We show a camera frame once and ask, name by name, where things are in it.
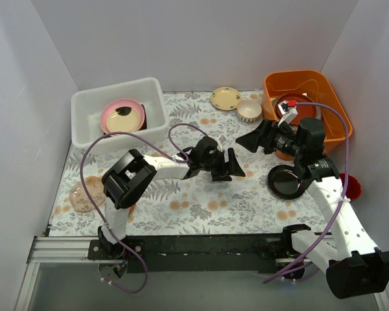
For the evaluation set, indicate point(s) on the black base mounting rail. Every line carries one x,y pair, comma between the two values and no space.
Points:
264,253

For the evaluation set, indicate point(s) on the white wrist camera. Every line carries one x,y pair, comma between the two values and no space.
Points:
288,111
220,141

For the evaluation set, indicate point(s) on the pink round plate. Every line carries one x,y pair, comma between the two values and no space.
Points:
105,113

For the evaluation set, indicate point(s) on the cream plate with black mark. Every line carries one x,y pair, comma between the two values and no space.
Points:
124,119

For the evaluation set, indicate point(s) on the grey plate in orange bin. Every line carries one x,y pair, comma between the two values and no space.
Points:
317,111

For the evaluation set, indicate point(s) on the red black skull mug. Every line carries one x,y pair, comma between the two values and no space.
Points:
354,189

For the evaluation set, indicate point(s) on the black round plate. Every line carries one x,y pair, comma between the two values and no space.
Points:
284,183

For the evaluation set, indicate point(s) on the white plastic bin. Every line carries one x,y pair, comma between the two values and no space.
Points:
87,107

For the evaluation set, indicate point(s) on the orange plastic bin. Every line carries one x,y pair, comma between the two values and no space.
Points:
301,85

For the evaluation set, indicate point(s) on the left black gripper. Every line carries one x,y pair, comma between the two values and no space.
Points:
223,165

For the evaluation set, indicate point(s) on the floral patterned table mat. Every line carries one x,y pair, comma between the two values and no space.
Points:
198,205

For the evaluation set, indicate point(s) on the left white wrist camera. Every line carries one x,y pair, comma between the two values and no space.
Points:
220,141

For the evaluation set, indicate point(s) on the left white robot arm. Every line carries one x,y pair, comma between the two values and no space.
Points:
126,181

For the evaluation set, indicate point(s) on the clear glass floral plate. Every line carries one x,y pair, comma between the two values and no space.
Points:
79,199

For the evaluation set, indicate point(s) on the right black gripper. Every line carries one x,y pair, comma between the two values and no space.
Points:
266,137

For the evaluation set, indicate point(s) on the small red round plate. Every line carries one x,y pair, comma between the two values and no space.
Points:
132,209

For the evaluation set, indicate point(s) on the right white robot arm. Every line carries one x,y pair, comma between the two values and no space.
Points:
355,265

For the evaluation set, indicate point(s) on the small cream floral plate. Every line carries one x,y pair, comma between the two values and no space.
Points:
226,98

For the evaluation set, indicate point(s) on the white ceramic bowl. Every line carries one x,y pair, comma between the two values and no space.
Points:
249,110

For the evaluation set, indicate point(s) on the red plate in orange bin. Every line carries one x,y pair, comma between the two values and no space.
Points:
306,110

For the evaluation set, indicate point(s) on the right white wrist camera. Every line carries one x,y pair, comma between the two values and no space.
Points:
288,111

